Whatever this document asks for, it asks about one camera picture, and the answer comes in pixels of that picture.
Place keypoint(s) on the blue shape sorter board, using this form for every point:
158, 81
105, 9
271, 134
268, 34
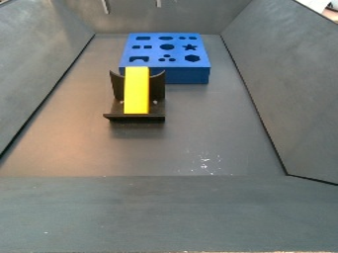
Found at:
175, 53

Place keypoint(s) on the black curved fixture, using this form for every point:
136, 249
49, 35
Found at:
156, 114

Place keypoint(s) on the yellow arch block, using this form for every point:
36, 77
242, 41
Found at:
136, 90

